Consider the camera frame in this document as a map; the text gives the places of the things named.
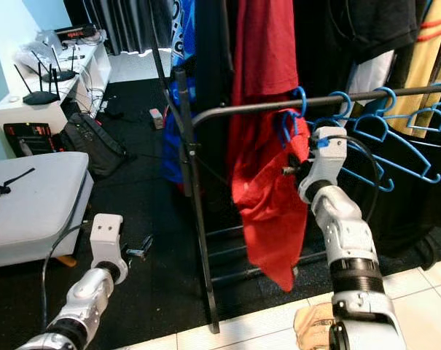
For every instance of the red shirt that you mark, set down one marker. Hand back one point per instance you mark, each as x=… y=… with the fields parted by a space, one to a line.
x=271 y=211
x=264 y=51

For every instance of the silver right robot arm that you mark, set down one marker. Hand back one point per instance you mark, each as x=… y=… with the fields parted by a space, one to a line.
x=344 y=233

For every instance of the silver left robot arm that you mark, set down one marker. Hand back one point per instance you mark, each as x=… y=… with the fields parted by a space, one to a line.
x=85 y=306

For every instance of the black metal clothes rack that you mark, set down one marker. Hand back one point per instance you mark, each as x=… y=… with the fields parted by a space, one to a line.
x=362 y=98

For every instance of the grey cushioned bench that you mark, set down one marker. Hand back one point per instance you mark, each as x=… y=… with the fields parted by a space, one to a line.
x=38 y=204

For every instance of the black backpack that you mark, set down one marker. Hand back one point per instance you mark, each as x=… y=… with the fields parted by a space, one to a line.
x=92 y=146

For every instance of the white garment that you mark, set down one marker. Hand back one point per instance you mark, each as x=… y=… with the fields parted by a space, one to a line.
x=369 y=73

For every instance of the black long garment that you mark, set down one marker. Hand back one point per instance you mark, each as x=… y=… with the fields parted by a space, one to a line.
x=313 y=44

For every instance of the small grey floor device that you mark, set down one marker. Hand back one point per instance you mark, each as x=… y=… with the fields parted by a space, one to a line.
x=157 y=119

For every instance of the dark navy garment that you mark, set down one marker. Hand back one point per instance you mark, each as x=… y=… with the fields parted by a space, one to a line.
x=213 y=58

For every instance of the black red device box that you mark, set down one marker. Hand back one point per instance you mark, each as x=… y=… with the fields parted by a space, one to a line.
x=29 y=138

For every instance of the black short garment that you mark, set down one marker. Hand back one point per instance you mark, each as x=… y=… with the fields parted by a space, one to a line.
x=373 y=25

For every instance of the yellow striped garment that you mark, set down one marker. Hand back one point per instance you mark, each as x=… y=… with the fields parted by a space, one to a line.
x=420 y=58

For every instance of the white shelf unit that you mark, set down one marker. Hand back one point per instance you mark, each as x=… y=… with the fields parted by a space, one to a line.
x=16 y=117

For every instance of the black antenna router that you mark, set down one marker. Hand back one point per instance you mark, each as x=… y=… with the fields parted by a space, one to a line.
x=63 y=75
x=41 y=98

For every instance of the blue printed jersey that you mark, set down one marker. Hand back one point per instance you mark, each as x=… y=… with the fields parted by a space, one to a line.
x=184 y=29

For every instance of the white plastic bag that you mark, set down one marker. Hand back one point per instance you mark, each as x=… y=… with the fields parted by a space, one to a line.
x=34 y=57

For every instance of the black router red display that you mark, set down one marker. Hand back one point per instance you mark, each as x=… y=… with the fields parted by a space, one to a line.
x=78 y=34

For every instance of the dark curtain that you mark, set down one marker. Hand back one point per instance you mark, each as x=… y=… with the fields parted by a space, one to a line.
x=125 y=25

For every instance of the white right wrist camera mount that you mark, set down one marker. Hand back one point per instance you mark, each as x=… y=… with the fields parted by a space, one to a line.
x=329 y=157

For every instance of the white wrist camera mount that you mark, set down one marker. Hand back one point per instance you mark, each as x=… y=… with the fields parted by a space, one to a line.
x=329 y=157
x=108 y=237

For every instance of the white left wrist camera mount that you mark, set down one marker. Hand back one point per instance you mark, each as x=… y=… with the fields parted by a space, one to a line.
x=108 y=237

